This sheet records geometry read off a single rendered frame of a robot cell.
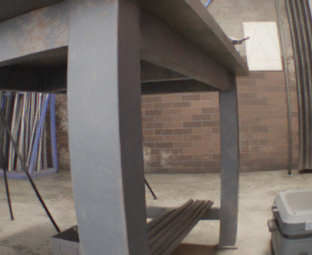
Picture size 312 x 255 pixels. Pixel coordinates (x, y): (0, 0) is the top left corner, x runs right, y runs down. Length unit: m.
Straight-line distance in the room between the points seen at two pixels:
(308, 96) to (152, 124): 1.93
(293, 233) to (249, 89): 3.00
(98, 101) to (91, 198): 0.13
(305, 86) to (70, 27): 3.41
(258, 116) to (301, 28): 1.20
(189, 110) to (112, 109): 3.82
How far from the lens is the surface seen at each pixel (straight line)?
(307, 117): 3.79
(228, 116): 1.66
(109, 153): 0.48
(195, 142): 4.28
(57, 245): 1.28
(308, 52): 3.83
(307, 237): 1.39
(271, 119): 4.16
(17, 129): 4.80
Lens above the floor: 0.64
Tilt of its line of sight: 1 degrees down
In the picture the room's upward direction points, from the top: 2 degrees counter-clockwise
